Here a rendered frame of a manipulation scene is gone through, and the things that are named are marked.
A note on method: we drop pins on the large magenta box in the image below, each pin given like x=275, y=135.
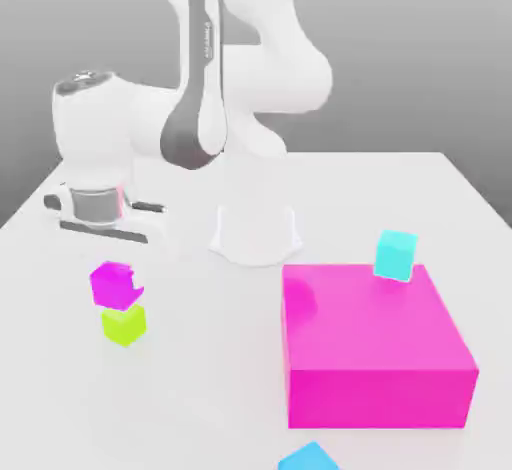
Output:
x=372, y=342

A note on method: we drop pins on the small cyan cube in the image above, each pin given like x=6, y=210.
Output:
x=395, y=256

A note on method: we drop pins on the small yellow-green cube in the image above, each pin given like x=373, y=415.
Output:
x=123, y=326

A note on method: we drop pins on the small magenta cube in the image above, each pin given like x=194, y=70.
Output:
x=112, y=286

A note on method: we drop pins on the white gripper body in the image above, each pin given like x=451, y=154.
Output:
x=104, y=232

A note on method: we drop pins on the small blue cube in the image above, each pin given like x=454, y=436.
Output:
x=308, y=458

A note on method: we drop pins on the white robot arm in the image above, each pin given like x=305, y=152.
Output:
x=280, y=58

